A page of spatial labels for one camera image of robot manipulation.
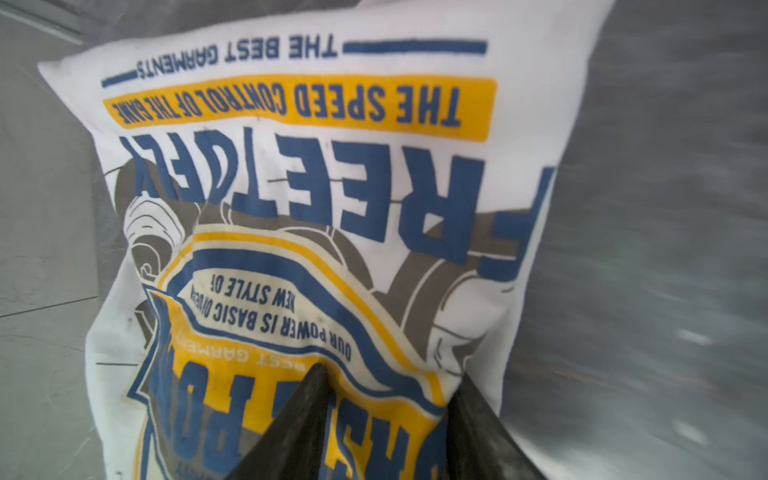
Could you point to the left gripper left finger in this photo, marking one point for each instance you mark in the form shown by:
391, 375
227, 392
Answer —
292, 446

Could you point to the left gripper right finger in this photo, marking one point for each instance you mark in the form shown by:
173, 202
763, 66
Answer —
478, 444

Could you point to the white navy-trimmed tank top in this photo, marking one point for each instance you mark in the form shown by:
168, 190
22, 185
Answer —
363, 189

